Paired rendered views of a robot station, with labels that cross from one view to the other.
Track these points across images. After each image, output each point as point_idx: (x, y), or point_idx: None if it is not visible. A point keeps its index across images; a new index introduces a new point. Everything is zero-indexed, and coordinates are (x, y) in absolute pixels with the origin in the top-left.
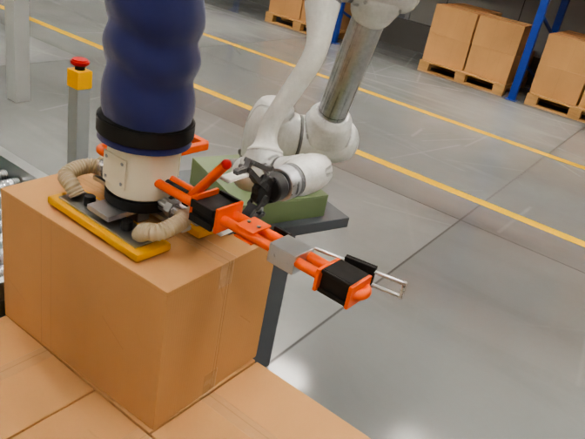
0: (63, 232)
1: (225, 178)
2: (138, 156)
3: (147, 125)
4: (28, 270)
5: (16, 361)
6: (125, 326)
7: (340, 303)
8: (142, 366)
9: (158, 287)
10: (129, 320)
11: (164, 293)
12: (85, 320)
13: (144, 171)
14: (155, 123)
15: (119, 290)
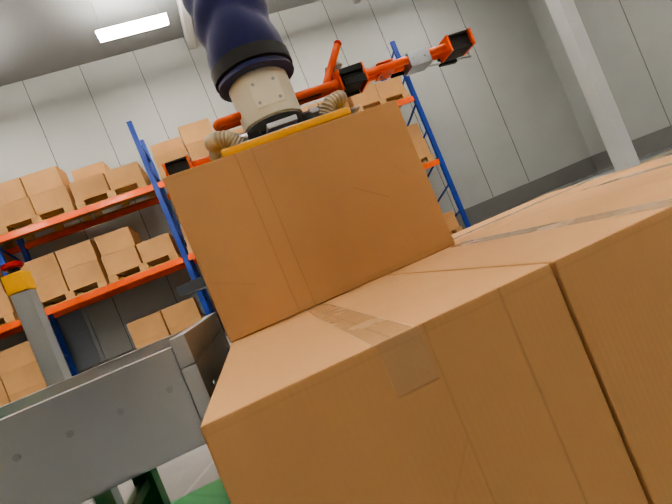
0: (271, 145)
1: (338, 62)
2: (278, 69)
3: (276, 36)
4: (243, 238)
5: (312, 311)
6: (379, 170)
7: (469, 44)
8: (413, 191)
9: (386, 102)
10: (378, 160)
11: (393, 101)
12: (338, 213)
13: (287, 82)
14: (278, 35)
15: (356, 142)
